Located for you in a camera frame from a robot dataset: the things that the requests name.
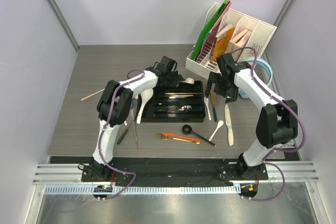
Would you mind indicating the green folder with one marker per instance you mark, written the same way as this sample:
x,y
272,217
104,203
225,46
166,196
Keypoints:
x,y
210,29

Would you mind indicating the white file organizer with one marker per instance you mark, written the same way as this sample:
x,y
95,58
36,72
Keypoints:
x,y
261,34

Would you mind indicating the white spoon beside tray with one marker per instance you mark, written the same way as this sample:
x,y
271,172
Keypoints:
x,y
206,102

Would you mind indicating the orange book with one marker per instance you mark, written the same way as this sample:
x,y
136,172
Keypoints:
x,y
221,41

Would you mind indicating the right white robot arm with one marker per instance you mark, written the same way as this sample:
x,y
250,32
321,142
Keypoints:
x,y
277,123

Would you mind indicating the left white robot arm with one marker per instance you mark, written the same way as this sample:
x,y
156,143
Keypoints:
x,y
115,104

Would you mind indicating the light blue headphones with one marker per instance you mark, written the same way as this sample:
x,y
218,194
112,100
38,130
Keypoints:
x,y
267,68

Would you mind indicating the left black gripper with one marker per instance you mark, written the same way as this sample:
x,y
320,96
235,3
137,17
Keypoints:
x,y
177,78

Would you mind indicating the black utensil tray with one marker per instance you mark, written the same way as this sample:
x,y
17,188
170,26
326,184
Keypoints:
x,y
151,113

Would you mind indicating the large white rice spoon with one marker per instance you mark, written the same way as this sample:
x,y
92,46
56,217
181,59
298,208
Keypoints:
x,y
145,97

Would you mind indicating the steel chopstick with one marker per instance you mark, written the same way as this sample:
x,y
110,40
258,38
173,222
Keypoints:
x,y
135,134

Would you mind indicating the tan book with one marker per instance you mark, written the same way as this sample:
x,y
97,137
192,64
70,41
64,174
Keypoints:
x,y
239,41

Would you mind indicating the beige sheathed knife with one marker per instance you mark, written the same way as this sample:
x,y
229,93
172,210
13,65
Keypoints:
x,y
228,123

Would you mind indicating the gold fork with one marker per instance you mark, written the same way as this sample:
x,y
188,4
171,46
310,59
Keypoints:
x,y
165,138

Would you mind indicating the steel spoon in tray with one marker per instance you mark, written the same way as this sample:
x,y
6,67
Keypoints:
x,y
172,109

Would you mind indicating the black measuring scoop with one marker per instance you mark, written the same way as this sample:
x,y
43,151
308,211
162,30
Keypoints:
x,y
187,129

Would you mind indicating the orange plastic utensil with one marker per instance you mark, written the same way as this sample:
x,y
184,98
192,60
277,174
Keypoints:
x,y
181,136

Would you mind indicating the chopsticks in tray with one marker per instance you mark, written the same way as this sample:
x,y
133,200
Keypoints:
x,y
180,95

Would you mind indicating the gold knife green handle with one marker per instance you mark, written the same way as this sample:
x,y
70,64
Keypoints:
x,y
214,107

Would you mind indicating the beige wooden spoon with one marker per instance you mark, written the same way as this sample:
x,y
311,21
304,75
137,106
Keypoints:
x,y
189,81

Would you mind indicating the green handled fork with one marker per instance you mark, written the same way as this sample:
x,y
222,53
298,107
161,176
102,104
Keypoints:
x,y
122,136

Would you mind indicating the white spoon lower right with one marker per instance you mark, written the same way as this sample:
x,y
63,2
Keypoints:
x,y
220,123

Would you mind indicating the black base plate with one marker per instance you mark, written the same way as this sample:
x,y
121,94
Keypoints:
x,y
169,169

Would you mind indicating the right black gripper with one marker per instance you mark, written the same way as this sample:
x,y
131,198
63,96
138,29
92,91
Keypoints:
x,y
214,78

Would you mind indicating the wooden chopstick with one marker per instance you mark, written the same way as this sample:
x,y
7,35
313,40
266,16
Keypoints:
x,y
91,95

